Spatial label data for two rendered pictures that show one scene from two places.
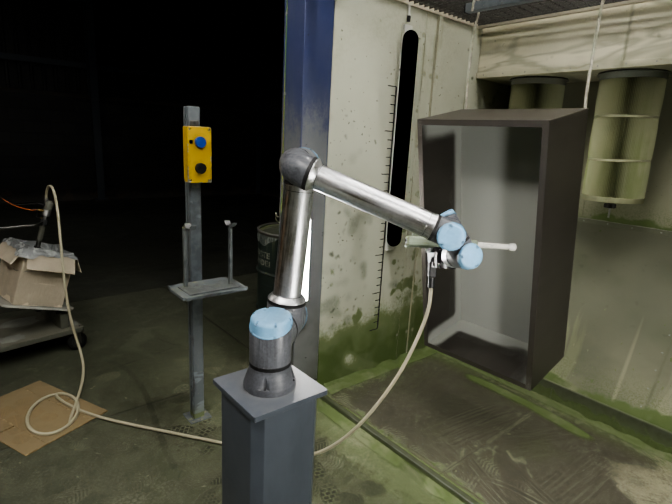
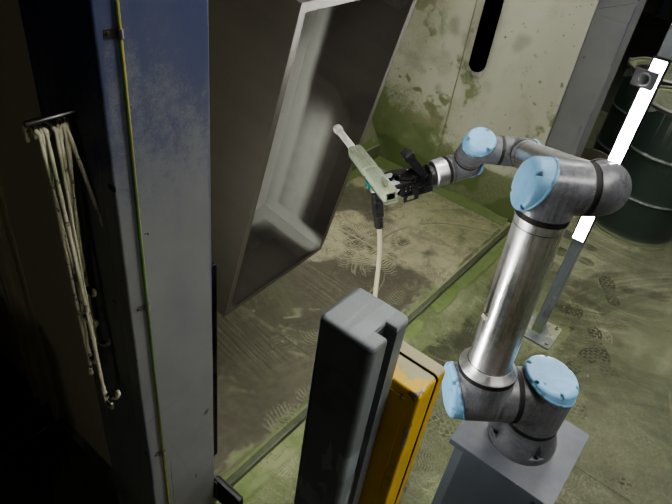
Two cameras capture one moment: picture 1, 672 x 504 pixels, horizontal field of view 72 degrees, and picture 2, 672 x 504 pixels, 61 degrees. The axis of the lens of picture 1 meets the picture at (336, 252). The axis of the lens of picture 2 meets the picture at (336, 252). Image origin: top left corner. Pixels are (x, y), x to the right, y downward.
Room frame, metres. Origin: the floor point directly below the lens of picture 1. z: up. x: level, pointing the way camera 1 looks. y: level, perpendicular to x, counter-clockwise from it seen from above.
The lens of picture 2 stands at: (2.41, 1.07, 1.98)
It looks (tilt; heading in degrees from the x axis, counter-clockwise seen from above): 37 degrees down; 254
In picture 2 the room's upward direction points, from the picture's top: 9 degrees clockwise
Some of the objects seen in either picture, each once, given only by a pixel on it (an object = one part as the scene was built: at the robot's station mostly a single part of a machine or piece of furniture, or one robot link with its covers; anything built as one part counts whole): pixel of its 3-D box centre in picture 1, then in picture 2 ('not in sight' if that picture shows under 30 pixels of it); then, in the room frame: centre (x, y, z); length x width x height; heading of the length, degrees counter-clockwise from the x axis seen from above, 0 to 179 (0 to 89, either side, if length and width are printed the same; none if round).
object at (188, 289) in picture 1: (209, 255); not in sight; (2.15, 0.61, 0.95); 0.26 x 0.15 x 0.32; 131
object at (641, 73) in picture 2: not in sight; (645, 77); (0.79, -0.79, 1.35); 0.09 x 0.07 x 0.07; 131
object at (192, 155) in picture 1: (197, 154); (366, 426); (2.23, 0.68, 1.42); 0.12 x 0.06 x 0.26; 131
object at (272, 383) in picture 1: (270, 371); (526, 425); (1.54, 0.22, 0.69); 0.19 x 0.19 x 0.10
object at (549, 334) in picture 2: not in sight; (537, 329); (0.75, -0.79, 0.01); 0.20 x 0.20 x 0.01; 41
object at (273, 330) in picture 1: (271, 335); (539, 394); (1.55, 0.22, 0.83); 0.17 x 0.15 x 0.18; 171
